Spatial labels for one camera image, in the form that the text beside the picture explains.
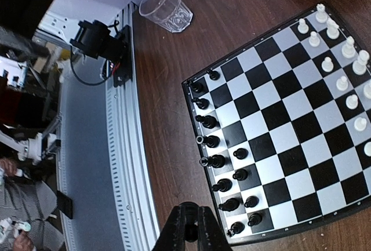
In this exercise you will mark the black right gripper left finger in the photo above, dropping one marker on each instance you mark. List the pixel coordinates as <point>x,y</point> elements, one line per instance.
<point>172,236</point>

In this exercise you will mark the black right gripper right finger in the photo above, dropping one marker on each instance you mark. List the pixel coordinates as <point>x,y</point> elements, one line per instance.
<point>210,236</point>

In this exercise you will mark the black chess pawn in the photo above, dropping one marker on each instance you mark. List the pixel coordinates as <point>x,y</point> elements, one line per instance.
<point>240,175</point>
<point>240,153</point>
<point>191,220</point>
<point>213,75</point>
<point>251,202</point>
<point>254,219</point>

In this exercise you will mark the black chess piece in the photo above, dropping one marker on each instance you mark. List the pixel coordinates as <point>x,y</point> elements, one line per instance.
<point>215,161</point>
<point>209,141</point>
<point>207,121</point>
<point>223,185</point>
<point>196,87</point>
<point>201,103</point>

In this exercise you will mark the black white chessboard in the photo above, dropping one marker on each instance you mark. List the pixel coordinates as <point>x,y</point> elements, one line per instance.
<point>308,142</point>

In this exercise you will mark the black chess knight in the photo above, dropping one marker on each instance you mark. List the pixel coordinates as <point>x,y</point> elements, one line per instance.
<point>229,205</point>

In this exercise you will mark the white chess queen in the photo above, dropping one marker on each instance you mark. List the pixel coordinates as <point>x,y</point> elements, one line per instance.
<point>359,65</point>

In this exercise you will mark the white chess bishop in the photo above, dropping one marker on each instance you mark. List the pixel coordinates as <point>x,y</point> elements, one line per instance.
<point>348,49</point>

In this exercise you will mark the white chess knight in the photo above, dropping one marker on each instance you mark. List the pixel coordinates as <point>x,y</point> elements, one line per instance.
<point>332,29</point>

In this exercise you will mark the white chess rook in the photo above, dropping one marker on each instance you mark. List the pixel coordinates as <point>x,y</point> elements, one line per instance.
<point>321,15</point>

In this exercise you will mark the clear drinking glass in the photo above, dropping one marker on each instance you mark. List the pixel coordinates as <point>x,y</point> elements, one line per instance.
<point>172,15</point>

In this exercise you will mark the front aluminium rail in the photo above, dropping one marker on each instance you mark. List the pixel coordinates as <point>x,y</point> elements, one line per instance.
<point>102,163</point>

